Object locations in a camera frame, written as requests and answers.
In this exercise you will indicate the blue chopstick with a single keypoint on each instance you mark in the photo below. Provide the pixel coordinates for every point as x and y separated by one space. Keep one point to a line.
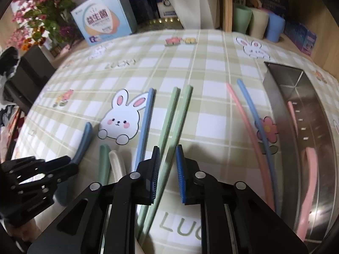
248 98
147 121

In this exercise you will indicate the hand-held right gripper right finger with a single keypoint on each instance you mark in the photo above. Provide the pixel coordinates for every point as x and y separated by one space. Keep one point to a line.
181 180

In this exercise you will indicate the blue spoon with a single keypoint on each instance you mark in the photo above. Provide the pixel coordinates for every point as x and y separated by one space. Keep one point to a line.
84 137

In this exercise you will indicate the dark gold-trimmed tray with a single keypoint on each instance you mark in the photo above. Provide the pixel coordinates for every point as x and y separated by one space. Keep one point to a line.
161 23

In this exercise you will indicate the black block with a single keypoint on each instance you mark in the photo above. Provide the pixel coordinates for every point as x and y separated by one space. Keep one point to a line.
29 76

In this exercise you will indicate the beige cup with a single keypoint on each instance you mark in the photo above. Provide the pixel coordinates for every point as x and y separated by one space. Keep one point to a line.
258 23

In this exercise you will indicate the artificial flower arrangement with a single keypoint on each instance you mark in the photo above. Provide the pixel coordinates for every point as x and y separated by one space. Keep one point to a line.
42 10

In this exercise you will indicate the green spoon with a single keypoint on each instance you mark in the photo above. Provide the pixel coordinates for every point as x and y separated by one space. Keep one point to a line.
104 164

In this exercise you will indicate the stainless steel tray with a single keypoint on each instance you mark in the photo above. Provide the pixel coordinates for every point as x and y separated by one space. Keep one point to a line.
280 105

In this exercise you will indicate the pink spoon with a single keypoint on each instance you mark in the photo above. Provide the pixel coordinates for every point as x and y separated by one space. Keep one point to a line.
309 177

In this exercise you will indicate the beige spoon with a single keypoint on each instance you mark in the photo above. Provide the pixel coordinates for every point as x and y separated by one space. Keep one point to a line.
116 164

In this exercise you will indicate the small blue white box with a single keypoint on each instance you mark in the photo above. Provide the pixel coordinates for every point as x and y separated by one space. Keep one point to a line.
166 9

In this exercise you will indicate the green cup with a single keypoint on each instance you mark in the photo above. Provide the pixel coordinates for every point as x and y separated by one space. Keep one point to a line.
241 19

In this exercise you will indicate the dark blue vase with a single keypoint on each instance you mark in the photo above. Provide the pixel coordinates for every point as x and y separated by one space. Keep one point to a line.
141 8

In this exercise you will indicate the blue and white carton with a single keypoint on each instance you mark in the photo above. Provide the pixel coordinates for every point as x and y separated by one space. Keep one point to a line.
106 16

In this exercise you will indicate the blue printed box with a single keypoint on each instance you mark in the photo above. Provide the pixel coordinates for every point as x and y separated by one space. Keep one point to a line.
302 38

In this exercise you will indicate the blue cup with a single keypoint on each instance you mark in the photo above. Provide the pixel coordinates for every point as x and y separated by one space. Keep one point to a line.
275 27

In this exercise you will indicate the green chopstick pair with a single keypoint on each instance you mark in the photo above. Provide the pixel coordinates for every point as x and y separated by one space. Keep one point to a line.
182 111

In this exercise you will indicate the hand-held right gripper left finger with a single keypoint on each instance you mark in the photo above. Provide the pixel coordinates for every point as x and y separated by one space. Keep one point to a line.
155 180

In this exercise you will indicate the plaid rabbit print tablecloth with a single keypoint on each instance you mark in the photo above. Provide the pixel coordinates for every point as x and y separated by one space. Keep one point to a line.
212 66

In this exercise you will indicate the wooden post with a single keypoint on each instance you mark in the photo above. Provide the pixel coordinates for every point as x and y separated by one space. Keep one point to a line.
227 5

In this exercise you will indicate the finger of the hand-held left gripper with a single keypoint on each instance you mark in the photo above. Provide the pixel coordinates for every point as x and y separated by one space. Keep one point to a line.
53 173
18 168

